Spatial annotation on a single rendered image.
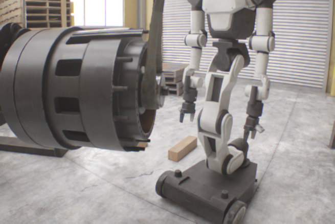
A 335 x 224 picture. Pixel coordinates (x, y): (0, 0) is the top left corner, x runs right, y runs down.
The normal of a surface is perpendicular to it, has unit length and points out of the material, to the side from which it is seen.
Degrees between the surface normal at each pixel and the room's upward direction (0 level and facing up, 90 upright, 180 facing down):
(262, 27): 90
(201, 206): 90
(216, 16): 90
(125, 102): 88
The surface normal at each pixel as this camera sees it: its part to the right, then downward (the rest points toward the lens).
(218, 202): -0.49, -0.56
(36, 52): -0.11, -0.44
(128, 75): -0.13, -0.20
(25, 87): -0.14, 0.02
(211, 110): -0.63, -0.22
